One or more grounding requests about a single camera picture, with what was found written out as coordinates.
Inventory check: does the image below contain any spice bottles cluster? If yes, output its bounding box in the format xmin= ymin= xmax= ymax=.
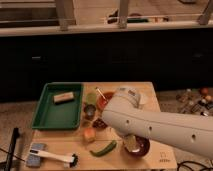
xmin=176 ymin=87 xmax=213 ymax=117

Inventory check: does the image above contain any small metal cup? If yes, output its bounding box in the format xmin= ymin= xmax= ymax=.
xmin=84 ymin=104 xmax=96 ymax=120

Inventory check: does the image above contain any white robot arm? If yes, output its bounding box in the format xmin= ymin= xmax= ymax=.
xmin=102 ymin=86 xmax=213 ymax=159

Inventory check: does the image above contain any dark grape bunch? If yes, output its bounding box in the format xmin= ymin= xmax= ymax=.
xmin=92 ymin=118 xmax=108 ymax=129

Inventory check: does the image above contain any green pepper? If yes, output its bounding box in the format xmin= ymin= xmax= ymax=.
xmin=90 ymin=140 xmax=117 ymax=157

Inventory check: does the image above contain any tan block in tray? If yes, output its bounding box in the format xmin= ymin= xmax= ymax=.
xmin=53 ymin=92 xmax=74 ymax=104

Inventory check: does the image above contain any green cup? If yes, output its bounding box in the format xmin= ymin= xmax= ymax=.
xmin=86 ymin=92 xmax=97 ymax=105

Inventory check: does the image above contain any white handled dish brush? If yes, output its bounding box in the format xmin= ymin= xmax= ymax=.
xmin=29 ymin=149 xmax=78 ymax=167

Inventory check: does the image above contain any dark brown bowl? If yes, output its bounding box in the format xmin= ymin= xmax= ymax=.
xmin=124 ymin=136 xmax=150 ymax=157

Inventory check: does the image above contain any green plastic tray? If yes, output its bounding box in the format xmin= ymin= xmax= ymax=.
xmin=32 ymin=82 xmax=83 ymax=130

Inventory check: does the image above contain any orange peach fruit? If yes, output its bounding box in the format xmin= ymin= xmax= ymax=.
xmin=83 ymin=127 xmax=96 ymax=142

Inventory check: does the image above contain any black pole stand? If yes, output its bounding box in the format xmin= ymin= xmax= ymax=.
xmin=4 ymin=127 xmax=19 ymax=171

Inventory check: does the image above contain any orange bowl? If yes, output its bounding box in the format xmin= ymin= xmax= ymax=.
xmin=96 ymin=92 xmax=113 ymax=110

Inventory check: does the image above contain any white plastic cup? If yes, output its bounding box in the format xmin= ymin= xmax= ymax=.
xmin=139 ymin=93 xmax=148 ymax=106

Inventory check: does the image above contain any blue grey sponge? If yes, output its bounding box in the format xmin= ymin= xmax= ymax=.
xmin=26 ymin=143 xmax=46 ymax=168

